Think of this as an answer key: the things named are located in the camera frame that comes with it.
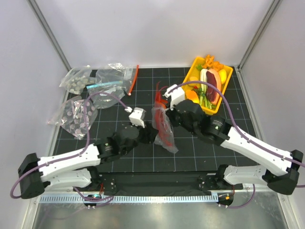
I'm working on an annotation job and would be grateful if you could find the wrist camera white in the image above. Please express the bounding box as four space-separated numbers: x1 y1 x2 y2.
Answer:
164 84 185 110
129 107 146 128

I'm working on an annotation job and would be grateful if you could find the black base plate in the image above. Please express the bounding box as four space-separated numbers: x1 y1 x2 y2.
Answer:
79 171 243 197

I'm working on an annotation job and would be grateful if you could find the yellow plastic tray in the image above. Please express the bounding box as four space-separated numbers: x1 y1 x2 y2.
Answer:
182 57 233 115

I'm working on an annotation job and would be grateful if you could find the clear bag blue zipper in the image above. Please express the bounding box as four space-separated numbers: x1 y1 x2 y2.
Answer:
86 63 136 109

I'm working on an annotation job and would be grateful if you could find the bag of white pieces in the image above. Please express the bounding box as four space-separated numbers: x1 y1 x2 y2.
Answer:
59 65 96 95

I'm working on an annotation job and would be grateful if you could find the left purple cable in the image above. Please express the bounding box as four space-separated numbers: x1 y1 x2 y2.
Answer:
10 92 133 210

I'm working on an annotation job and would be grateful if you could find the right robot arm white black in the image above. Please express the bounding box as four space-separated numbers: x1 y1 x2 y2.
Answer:
166 99 303 195

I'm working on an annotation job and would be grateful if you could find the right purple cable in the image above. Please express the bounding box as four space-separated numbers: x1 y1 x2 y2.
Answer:
173 81 305 210

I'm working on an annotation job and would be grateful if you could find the clear bag orange zipper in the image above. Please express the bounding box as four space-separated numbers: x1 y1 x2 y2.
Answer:
127 65 140 96
152 102 178 154

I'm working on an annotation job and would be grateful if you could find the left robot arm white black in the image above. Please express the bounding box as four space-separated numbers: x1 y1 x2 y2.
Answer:
18 123 158 199

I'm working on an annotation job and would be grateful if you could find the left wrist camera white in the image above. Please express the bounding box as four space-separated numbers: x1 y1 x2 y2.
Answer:
129 107 146 128

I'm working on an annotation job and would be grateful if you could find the yellow toy lemon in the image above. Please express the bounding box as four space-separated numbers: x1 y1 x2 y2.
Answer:
218 69 227 84

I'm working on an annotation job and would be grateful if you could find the slotted cable duct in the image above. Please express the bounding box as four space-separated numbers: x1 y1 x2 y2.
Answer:
39 193 218 204

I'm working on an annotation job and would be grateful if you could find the red toy lobster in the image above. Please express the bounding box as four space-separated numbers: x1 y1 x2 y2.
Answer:
153 81 173 147

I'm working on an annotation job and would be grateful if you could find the black grid mat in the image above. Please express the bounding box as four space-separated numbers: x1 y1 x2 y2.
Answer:
44 66 265 173

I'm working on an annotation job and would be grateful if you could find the bag of pink discs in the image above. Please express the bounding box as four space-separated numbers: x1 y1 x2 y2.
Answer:
48 95 98 140

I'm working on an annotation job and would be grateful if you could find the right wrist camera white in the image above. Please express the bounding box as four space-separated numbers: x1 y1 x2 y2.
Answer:
164 84 185 110

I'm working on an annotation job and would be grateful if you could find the toy meat slab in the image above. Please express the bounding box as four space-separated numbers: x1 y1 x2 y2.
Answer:
205 69 222 105

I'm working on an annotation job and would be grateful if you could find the toy green onion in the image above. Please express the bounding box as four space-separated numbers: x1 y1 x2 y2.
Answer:
200 69 217 109

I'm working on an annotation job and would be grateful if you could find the purple cable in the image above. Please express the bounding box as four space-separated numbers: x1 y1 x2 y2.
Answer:
10 92 133 210
173 81 305 210

